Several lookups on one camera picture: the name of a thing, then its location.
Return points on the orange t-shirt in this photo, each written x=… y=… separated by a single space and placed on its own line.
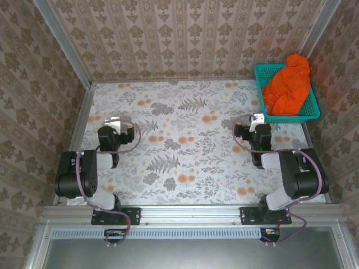
x=289 y=89

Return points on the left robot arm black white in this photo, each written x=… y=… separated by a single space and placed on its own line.
x=84 y=173

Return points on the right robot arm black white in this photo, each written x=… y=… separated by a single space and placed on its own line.
x=303 y=179

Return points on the teal plastic basket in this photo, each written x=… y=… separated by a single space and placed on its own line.
x=289 y=119

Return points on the floral patterned table cover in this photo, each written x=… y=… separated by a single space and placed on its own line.
x=196 y=179

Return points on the grey metal panel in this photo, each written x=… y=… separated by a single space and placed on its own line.
x=182 y=255

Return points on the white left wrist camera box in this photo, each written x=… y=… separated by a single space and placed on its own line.
x=113 y=123

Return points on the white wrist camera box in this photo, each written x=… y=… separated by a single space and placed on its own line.
x=113 y=123
x=258 y=119

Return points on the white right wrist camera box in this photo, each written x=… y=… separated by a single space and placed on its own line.
x=258 y=119

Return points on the aluminium side rail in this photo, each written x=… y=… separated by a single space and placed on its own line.
x=80 y=123
x=307 y=134

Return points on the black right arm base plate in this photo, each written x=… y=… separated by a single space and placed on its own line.
x=245 y=215

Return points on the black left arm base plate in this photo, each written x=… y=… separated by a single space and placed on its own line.
x=134 y=215

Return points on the aluminium mounting rail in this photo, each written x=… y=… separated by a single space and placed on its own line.
x=190 y=214

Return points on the aluminium frame post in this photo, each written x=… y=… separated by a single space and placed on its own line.
x=322 y=25
x=64 y=45

